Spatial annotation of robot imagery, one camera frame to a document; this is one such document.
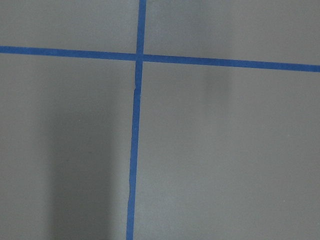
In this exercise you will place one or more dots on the blue tape strip lengthwise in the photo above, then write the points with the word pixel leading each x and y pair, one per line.
pixel 133 162

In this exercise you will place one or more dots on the blue tape strip crosswise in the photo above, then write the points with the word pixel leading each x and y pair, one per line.
pixel 88 54

